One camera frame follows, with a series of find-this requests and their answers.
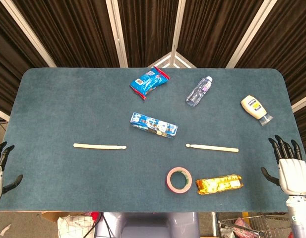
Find clear plastic water bottle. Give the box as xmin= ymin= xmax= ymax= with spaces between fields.
xmin=185 ymin=76 xmax=213 ymax=107

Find white partition frame post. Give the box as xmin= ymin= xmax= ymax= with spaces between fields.
xmin=147 ymin=0 xmax=197 ymax=69
xmin=0 ymin=0 xmax=57 ymax=68
xmin=0 ymin=107 xmax=10 ymax=122
xmin=105 ymin=0 xmax=129 ymax=68
xmin=226 ymin=0 xmax=278 ymax=68
xmin=291 ymin=93 xmax=306 ymax=113

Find gold foil snack pack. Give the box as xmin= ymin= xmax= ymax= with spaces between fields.
xmin=195 ymin=175 xmax=244 ymax=196

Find red tape roll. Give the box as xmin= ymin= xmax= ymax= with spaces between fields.
xmin=166 ymin=167 xmax=193 ymax=196

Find blue snack bag red edges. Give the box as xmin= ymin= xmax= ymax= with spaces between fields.
xmin=129 ymin=65 xmax=171 ymax=101

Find white checked bag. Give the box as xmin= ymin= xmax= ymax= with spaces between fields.
xmin=57 ymin=215 xmax=95 ymax=238

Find cream mayonnaise squeeze bottle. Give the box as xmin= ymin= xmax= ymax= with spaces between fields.
xmin=240 ymin=95 xmax=273 ymax=126

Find lavender robot torso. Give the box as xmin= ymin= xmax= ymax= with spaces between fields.
xmin=94 ymin=212 xmax=200 ymax=238

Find wire shopping basket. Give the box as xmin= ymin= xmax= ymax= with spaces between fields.
xmin=217 ymin=214 xmax=292 ymax=238

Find wooden drumstick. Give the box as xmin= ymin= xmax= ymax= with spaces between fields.
xmin=73 ymin=143 xmax=127 ymax=150
xmin=185 ymin=143 xmax=240 ymax=153

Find blue Oreo cookie box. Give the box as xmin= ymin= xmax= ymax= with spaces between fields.
xmin=129 ymin=112 xmax=179 ymax=139

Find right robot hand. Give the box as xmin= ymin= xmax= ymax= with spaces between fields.
xmin=260 ymin=134 xmax=306 ymax=197

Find teal table mat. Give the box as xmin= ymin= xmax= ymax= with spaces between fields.
xmin=0 ymin=67 xmax=306 ymax=213

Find dark brown curtain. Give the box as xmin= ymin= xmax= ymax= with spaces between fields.
xmin=0 ymin=0 xmax=306 ymax=139

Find brown cardboard box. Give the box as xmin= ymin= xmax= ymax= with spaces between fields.
xmin=41 ymin=212 xmax=69 ymax=224

